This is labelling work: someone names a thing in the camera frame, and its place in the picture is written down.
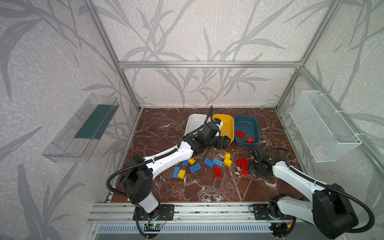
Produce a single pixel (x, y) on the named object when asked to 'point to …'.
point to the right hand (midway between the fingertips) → (252, 163)
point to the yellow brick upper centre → (227, 155)
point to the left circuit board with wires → (153, 225)
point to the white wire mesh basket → (329, 134)
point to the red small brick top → (250, 140)
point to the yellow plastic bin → (227, 129)
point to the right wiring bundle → (283, 229)
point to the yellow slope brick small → (192, 161)
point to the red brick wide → (240, 162)
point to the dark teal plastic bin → (246, 131)
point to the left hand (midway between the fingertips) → (227, 136)
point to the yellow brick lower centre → (227, 162)
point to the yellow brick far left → (181, 174)
